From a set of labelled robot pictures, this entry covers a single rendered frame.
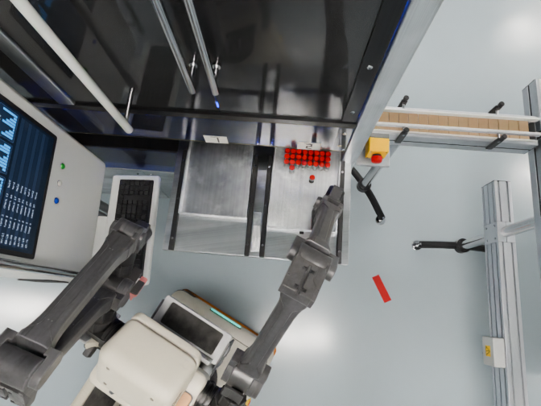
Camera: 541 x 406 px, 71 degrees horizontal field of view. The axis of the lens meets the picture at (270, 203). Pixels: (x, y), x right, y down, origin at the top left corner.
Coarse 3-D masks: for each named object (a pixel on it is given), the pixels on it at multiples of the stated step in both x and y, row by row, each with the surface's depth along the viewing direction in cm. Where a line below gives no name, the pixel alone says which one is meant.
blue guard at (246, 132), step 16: (48, 112) 130; (64, 112) 129; (80, 112) 128; (96, 112) 127; (64, 128) 142; (80, 128) 141; (96, 128) 139; (112, 128) 138; (144, 128) 136; (160, 128) 135; (176, 128) 133; (192, 128) 132; (208, 128) 131; (224, 128) 130; (240, 128) 129; (256, 128) 128; (272, 128) 127; (288, 128) 126; (304, 128) 125; (320, 128) 124; (336, 128) 123; (352, 128) 122; (256, 144) 141; (272, 144) 140; (288, 144) 139; (336, 144) 135
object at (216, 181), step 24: (192, 144) 154; (216, 144) 154; (192, 168) 152; (216, 168) 151; (240, 168) 151; (192, 192) 149; (216, 192) 149; (240, 192) 149; (216, 216) 144; (240, 216) 146
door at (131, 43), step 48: (0, 0) 81; (48, 0) 80; (96, 0) 79; (144, 0) 78; (48, 48) 96; (96, 48) 95; (144, 48) 93; (192, 48) 91; (144, 96) 115; (192, 96) 113
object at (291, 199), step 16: (336, 160) 151; (272, 176) 147; (288, 176) 150; (304, 176) 150; (320, 176) 150; (336, 176) 150; (272, 192) 148; (288, 192) 148; (304, 192) 148; (320, 192) 148; (272, 208) 147; (288, 208) 147; (304, 208) 146; (272, 224) 145; (288, 224) 145; (304, 224) 145; (336, 224) 142
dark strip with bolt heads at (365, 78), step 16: (384, 0) 72; (400, 0) 71; (384, 16) 76; (400, 16) 75; (384, 32) 80; (368, 48) 85; (384, 48) 85; (368, 64) 91; (368, 80) 97; (352, 96) 105; (352, 112) 112
